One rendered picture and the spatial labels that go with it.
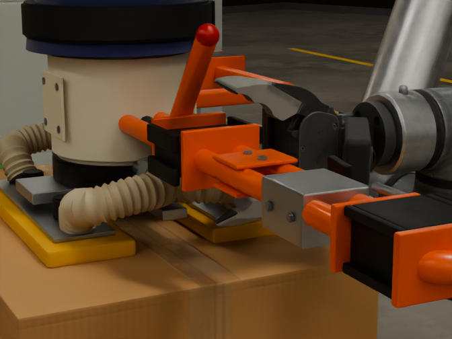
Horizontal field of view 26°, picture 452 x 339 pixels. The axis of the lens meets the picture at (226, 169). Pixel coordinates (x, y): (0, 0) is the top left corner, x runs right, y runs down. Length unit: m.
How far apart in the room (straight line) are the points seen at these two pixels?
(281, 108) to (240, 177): 0.15
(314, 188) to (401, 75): 0.48
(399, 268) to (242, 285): 0.39
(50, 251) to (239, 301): 0.21
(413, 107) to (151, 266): 0.32
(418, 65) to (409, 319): 2.30
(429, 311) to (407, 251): 2.91
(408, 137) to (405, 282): 0.42
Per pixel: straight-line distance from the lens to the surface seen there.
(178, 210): 1.08
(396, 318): 3.46
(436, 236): 0.64
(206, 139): 0.94
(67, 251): 1.05
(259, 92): 0.96
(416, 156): 1.06
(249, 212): 0.98
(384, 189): 0.77
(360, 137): 0.95
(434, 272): 0.64
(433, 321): 3.46
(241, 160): 0.87
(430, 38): 1.23
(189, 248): 1.09
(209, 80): 1.54
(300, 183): 0.78
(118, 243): 1.06
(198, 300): 0.98
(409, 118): 1.05
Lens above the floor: 1.29
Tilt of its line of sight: 13 degrees down
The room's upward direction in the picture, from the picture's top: straight up
